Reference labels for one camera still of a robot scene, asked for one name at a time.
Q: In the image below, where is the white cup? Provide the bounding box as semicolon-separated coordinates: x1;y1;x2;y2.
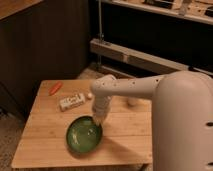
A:
127;97;139;107

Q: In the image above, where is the green ceramic bowl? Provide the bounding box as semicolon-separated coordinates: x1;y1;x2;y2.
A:
66;116;103;154

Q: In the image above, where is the metal shelf rack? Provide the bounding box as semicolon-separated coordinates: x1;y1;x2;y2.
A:
89;0;213;77

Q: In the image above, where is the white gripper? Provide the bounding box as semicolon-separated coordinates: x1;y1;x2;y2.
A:
92;96;111;126

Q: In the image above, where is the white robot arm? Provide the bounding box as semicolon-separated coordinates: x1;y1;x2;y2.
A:
91;71;213;171

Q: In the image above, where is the wooden table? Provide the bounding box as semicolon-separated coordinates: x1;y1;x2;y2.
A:
12;80;152;169

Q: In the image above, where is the orange carrot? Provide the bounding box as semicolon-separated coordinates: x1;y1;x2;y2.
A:
49;82;63;96

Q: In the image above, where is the white bottle lying down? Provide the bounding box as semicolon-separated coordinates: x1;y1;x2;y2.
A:
59;93;93;112

